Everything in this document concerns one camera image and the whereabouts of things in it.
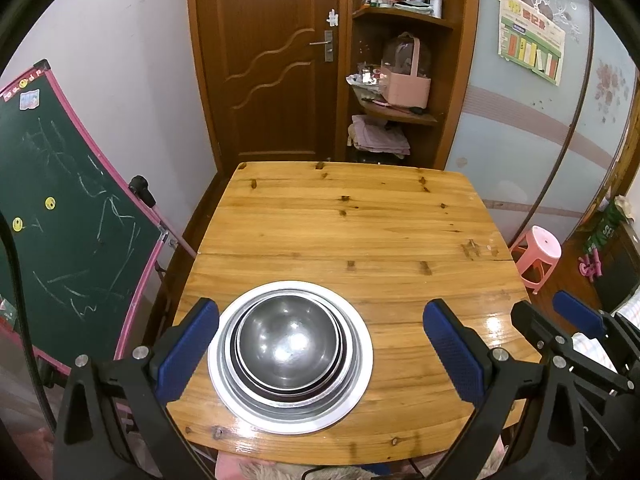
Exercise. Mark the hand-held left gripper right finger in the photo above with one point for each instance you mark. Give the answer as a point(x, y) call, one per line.
point(452, 355)

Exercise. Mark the crumpled foil packets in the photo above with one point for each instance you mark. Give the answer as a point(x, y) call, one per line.
point(364, 76)

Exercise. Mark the large white plate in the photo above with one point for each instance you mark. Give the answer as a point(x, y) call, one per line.
point(300, 429)

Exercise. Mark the clear plastic dome cover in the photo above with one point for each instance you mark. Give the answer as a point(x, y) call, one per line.
point(395, 55)

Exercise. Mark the wooden corner shelf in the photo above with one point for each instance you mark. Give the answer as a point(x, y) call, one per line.
point(460, 85)

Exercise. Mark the white door hook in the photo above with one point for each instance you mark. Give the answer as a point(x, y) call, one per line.
point(332, 17)

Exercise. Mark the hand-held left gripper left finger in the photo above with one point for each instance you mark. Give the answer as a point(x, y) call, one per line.
point(187, 355)

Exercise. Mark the small steel bowl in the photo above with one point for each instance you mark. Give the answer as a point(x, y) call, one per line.
point(290, 340)

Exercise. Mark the small black object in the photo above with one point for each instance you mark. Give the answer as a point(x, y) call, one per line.
point(417, 109)

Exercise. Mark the brown wooden door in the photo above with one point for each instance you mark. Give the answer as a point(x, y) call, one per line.
point(270, 110)

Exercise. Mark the wall poster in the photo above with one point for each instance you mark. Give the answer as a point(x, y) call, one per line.
point(530, 35)

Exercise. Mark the green chalkboard with pink frame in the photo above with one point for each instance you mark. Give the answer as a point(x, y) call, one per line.
point(75, 235)

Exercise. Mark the checked blanket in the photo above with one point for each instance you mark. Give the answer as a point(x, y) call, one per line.
point(582, 347)

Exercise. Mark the blue patterned white plate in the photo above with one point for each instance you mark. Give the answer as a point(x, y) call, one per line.
point(226, 360)

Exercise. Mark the white bottle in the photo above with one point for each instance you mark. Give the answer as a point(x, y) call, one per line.
point(437, 0)

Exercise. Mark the dark wooden cabinet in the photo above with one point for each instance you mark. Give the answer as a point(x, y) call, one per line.
point(620, 270)

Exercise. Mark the pink toy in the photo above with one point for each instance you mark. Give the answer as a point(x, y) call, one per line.
point(591, 266)

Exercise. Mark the black easel knob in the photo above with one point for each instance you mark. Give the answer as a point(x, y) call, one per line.
point(141, 190)

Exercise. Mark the pink plastic stool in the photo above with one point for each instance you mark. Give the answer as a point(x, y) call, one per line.
point(539, 247)

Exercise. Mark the folded pink cloth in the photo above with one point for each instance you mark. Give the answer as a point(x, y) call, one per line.
point(377, 135)

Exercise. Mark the black bin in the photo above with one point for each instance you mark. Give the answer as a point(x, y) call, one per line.
point(375, 156)

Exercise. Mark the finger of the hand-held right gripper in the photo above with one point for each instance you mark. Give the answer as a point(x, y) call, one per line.
point(530, 317)
point(577, 312)

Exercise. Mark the pale sliding wardrobe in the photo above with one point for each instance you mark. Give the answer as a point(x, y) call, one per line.
point(500, 135)

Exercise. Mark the fluffy pink garment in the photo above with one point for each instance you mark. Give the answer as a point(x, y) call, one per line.
point(230, 467)

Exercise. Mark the pink basket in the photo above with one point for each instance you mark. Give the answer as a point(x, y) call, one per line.
point(405, 90)

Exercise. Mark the pink steel bowl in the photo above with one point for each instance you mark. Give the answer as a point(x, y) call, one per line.
point(344, 360)

